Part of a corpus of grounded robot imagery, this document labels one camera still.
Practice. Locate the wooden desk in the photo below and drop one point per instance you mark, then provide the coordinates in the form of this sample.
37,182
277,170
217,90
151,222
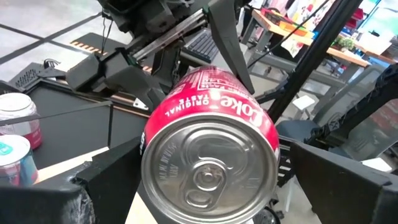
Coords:
348,56

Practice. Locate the black perforated computer case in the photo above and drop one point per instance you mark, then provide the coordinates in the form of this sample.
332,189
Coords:
28,76

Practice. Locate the black mat with orange stripes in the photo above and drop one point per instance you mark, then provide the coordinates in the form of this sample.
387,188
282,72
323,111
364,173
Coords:
90,46

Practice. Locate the black keyboard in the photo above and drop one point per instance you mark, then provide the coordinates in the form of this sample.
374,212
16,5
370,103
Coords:
202,46

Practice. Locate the red Coca-Cola can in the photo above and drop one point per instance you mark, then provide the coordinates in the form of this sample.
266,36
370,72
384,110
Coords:
211,174

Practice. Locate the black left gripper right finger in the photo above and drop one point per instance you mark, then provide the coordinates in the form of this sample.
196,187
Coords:
342,199

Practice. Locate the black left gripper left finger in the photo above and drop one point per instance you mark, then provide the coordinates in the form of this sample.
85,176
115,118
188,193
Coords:
102,186

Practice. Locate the wooden shelf with black frame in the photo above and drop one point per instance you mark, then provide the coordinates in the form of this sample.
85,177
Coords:
68,161

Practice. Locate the white pink Spindrift can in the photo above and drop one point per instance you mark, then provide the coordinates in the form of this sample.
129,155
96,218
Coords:
18,107

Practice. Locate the small green plant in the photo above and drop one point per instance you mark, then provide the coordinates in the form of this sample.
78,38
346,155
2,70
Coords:
343,43

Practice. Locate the blue silver Red Bull can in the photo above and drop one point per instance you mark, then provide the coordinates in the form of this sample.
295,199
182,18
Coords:
15,161

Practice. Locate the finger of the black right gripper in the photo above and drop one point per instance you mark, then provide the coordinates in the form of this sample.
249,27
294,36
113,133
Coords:
230,46
140,90

